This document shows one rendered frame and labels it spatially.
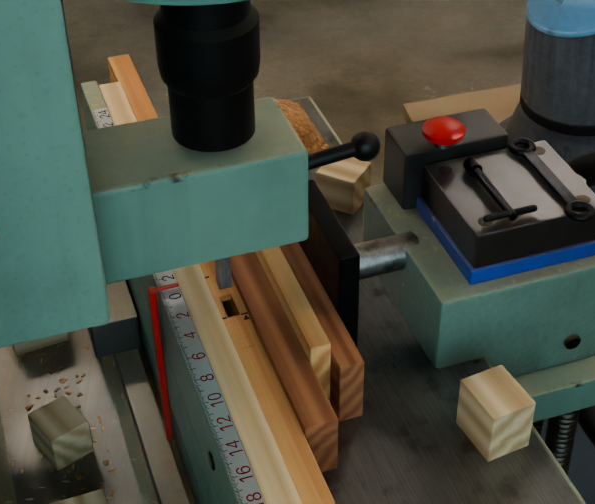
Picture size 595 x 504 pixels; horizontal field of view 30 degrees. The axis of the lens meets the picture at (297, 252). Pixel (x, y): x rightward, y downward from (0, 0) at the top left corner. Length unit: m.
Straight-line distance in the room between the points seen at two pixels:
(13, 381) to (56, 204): 0.35
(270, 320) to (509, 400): 0.16
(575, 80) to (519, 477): 0.72
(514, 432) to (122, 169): 0.29
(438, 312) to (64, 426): 0.29
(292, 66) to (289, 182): 2.25
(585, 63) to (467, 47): 1.71
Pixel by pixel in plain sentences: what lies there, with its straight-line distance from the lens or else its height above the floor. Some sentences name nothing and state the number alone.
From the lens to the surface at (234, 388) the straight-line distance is 0.70.
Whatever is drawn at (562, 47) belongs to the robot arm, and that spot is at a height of 0.82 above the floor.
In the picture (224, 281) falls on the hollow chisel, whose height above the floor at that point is 0.96.
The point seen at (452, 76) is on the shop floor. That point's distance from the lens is 2.91.
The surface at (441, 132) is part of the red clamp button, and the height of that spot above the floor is 1.02.
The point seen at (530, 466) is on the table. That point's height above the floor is 0.90.
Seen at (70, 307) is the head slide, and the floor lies 1.02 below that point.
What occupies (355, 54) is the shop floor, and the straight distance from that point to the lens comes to 2.99.
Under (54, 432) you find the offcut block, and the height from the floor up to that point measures 0.83.
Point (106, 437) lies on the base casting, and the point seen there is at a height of 0.80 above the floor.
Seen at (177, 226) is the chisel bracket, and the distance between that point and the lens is 0.68.
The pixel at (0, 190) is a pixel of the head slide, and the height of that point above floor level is 1.11.
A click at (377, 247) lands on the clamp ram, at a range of 0.78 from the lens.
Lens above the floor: 1.45
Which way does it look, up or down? 39 degrees down
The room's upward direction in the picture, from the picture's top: 1 degrees counter-clockwise
